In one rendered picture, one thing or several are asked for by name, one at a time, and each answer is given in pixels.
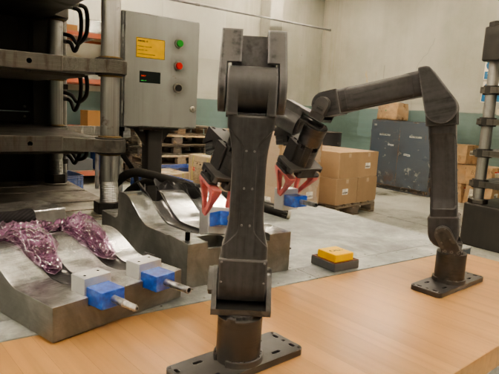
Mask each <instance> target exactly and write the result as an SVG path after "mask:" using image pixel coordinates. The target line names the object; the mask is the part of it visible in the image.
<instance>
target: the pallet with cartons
mask: <svg viewBox="0 0 499 374"><path fill-rule="evenodd" d="M378 156H379V152H378V151H369V150H362V149H355V148H343V147H335V146H328V145H323V146H322V159H321V167H322V168H323V169H322V171H321V173H320V181H319V201H318V206H323V207H326V208H329V209H334V210H337V211H342V212H344V213H348V214H352V215H354V214H358V213H359V212H358V210H363V211H374V200H375V196H376V181H377V175H376V172H377V164H378ZM360 206H361V207H360Z"/></svg>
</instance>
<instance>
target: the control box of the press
mask: <svg viewBox="0 0 499 374"><path fill-rule="evenodd" d="M199 34H200V23H199V22H193V21H188V20H183V19H175V18H170V17H165V16H157V15H152V14H147V13H139V12H134V11H130V10H121V30H120V58H123V59H124V60H125V61H126V62H127V75H125V77H123V78H120V132H119V136H121V137H123V132H124V131H125V127H127V128H130V130H134V131H135V132H136V134H137V136H138V137H139V138H140V141H141V142H142V168H143V169H147V170H150V171H156V172H159V173H161V165H162V142H163V141H164V139H165V138H166V136H167V134H168V133H169V132H170V131H171V132H175V131H178V129H179V128H186V129H195V128H196V113H197V92H198V54H199ZM146 191H147V192H148V193H149V196H150V198H151V199H152V200H153V201H156V188H155V186H146Z"/></svg>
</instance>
